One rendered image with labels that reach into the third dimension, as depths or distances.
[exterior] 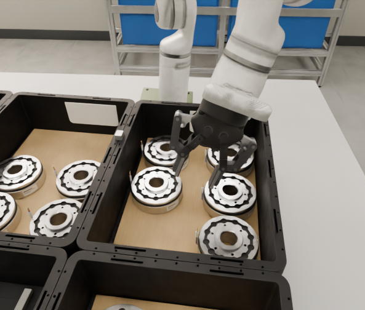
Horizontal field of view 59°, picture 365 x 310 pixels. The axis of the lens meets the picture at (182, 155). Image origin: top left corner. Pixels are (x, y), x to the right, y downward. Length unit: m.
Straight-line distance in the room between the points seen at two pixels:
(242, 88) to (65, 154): 0.49
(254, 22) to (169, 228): 0.38
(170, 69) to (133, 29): 1.67
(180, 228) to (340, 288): 0.35
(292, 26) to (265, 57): 2.19
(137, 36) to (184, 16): 1.73
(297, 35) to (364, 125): 0.81
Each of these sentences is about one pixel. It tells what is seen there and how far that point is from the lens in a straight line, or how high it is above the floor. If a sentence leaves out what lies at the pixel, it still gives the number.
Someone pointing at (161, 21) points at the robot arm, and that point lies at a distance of 0.90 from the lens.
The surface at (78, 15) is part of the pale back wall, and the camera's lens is 3.65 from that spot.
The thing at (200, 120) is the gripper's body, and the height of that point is 1.05.
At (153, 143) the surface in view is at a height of 0.86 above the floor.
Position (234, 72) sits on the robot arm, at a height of 1.13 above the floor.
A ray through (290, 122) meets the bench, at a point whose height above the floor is 0.70.
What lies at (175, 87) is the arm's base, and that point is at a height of 0.85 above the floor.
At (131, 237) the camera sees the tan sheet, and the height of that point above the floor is 0.83.
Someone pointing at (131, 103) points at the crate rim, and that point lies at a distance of 0.75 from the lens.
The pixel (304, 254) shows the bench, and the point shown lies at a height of 0.70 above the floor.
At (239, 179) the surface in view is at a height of 0.86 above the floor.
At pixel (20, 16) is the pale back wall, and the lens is 3.90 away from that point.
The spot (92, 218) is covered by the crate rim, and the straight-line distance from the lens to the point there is 0.52.
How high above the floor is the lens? 1.33
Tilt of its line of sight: 42 degrees down
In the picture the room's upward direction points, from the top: straight up
